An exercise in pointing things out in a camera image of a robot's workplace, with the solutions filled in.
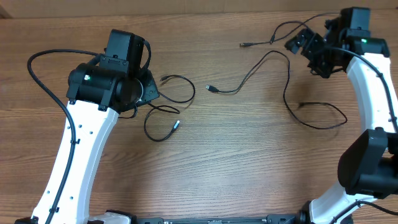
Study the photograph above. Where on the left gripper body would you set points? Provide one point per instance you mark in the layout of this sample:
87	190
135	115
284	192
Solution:
150	91

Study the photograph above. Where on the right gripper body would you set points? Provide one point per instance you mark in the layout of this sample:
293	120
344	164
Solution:
322	59

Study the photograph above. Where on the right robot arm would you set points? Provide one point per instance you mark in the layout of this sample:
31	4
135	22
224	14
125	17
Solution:
367	170

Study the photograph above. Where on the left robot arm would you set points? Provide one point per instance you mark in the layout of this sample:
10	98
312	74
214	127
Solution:
98	92

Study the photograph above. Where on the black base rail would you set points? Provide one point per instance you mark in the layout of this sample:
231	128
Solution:
217	220

